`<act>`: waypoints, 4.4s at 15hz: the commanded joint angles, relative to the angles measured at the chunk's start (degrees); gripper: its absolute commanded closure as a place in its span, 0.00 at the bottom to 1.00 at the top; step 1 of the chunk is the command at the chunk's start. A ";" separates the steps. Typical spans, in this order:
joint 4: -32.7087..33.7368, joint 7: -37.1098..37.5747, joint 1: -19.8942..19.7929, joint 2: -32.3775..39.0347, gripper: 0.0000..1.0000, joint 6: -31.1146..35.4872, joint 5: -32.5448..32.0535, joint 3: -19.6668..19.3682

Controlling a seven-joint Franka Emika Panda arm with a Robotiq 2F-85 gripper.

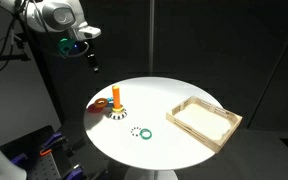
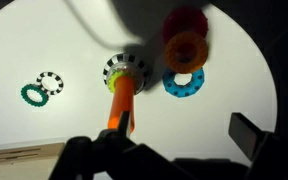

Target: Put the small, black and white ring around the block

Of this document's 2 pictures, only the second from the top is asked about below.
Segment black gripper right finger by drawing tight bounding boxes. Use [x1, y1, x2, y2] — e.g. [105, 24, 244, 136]
[228, 112, 269, 162]

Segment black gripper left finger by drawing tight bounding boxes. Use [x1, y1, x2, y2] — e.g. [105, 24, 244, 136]
[117, 110, 132, 138]

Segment small black white striped ring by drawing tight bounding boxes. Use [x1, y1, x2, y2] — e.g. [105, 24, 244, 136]
[36, 71, 65, 96]

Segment wooden tray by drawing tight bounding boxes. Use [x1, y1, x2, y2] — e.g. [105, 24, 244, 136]
[0, 142, 66, 180]

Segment orange stacking post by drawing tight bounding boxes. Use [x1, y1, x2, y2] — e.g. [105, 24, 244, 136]
[107, 75, 137, 134]

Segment yellow green bumpy ring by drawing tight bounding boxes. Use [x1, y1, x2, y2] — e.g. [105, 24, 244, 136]
[108, 68, 132, 94]

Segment blue dotted ring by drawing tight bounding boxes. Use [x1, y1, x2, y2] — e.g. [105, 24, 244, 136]
[162, 67, 205, 98]

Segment large black white base ring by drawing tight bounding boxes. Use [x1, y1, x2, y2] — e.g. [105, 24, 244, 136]
[102, 52, 149, 96]

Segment yellow orange bumpy ring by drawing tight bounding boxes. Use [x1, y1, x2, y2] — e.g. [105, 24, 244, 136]
[164, 31, 209, 74]

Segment green beaded ring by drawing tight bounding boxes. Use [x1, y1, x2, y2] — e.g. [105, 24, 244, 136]
[20, 83, 51, 108]

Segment red textured ring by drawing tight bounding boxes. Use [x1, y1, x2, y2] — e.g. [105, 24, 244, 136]
[162, 6, 209, 44]

